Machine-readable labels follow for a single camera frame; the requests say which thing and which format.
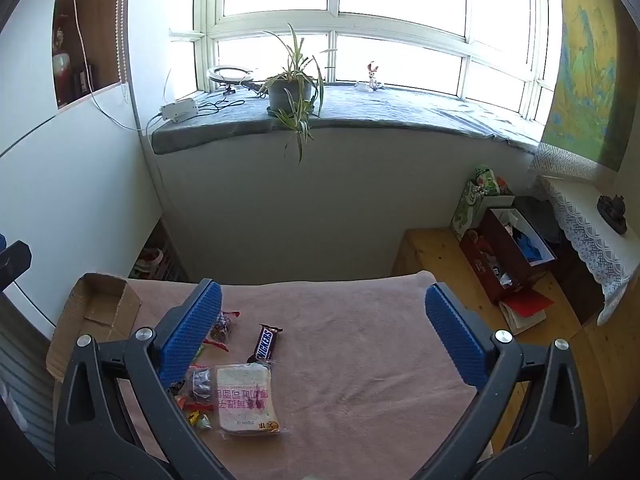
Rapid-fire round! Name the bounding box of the green gift bag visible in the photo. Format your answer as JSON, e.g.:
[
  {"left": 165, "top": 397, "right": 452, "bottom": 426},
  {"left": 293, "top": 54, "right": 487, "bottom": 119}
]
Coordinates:
[{"left": 450, "top": 165, "right": 515, "bottom": 240}]

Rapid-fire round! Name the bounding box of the white basket with red item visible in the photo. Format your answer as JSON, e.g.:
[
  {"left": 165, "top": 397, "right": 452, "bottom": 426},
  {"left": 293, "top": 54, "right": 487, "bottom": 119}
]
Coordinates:
[{"left": 130, "top": 247, "right": 169, "bottom": 281}]

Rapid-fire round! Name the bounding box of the dark ornament on shelf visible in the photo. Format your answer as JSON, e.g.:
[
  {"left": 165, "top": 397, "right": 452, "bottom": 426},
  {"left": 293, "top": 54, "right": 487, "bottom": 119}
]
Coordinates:
[{"left": 597, "top": 195, "right": 627, "bottom": 235}]

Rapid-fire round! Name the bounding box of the green cube candy clear wrapper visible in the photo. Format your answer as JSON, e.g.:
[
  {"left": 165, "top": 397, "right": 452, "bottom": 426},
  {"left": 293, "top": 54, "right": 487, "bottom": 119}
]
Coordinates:
[{"left": 195, "top": 413, "right": 212, "bottom": 431}]

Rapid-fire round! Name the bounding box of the ring light on sill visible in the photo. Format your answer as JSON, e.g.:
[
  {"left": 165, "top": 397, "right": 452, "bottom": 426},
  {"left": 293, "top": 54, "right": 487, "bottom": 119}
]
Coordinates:
[{"left": 206, "top": 65, "right": 262, "bottom": 96}]

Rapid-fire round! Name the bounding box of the packaged white bread slice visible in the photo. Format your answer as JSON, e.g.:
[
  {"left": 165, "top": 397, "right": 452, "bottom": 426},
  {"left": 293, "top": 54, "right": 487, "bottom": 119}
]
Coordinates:
[{"left": 215, "top": 363, "right": 282, "bottom": 436}]

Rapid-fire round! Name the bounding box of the green landscape wall painting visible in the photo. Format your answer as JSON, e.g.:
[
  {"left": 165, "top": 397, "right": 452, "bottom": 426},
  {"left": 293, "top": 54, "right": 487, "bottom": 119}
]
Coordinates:
[{"left": 540, "top": 0, "right": 638, "bottom": 171}]

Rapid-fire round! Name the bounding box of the potted spider plant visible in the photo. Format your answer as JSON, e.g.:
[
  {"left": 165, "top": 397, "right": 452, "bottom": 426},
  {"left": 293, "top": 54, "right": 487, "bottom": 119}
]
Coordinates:
[{"left": 259, "top": 23, "right": 326, "bottom": 162}]

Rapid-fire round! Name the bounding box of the red clear dark snack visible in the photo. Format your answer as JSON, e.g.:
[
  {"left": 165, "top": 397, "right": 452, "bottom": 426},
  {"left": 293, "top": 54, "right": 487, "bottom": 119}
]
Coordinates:
[{"left": 203, "top": 311, "right": 241, "bottom": 352}]

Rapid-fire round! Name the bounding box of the small red white figurine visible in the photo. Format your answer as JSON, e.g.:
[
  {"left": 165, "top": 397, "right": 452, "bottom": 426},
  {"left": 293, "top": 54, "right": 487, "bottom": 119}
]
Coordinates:
[{"left": 355, "top": 61, "right": 384, "bottom": 92}]

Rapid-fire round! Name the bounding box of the white power strip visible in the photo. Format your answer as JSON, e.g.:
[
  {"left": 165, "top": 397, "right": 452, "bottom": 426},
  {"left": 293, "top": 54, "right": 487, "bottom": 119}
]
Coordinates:
[{"left": 160, "top": 98, "right": 198, "bottom": 124}]

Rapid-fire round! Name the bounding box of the wooden wall shelf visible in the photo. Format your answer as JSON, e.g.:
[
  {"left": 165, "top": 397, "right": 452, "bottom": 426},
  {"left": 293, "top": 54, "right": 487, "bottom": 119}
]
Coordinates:
[{"left": 52, "top": 0, "right": 122, "bottom": 107}]

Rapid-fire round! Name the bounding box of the brown cardboard box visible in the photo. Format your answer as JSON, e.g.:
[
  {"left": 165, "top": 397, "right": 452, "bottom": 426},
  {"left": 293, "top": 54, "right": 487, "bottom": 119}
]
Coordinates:
[{"left": 46, "top": 273, "right": 141, "bottom": 382}]

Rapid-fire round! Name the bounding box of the red clear date snack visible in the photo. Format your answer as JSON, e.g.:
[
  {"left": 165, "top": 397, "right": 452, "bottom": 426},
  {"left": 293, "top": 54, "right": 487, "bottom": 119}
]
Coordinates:
[{"left": 169, "top": 365, "right": 214, "bottom": 403}]

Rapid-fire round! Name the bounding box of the dark red open box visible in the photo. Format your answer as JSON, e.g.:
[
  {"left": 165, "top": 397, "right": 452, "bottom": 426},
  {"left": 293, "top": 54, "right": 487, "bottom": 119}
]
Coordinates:
[{"left": 460, "top": 207, "right": 556, "bottom": 304}]

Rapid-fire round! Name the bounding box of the Snickers chocolate bar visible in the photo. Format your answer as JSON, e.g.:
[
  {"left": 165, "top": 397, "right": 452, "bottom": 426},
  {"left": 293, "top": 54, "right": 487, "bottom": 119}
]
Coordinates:
[{"left": 246, "top": 324, "right": 283, "bottom": 364}]

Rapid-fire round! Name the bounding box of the yellow candy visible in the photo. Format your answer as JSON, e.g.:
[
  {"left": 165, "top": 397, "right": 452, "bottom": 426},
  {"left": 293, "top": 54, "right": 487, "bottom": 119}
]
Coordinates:
[{"left": 186, "top": 410, "right": 201, "bottom": 427}]

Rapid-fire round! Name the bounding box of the pink table cloth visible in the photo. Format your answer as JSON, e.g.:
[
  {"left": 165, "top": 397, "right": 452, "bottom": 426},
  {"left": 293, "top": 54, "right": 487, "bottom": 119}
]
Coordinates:
[{"left": 114, "top": 270, "right": 501, "bottom": 480}]

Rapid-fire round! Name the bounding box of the white lace table cover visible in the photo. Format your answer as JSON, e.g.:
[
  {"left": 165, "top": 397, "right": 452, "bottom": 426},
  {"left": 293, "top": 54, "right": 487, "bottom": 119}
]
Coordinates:
[{"left": 530, "top": 142, "right": 639, "bottom": 326}]

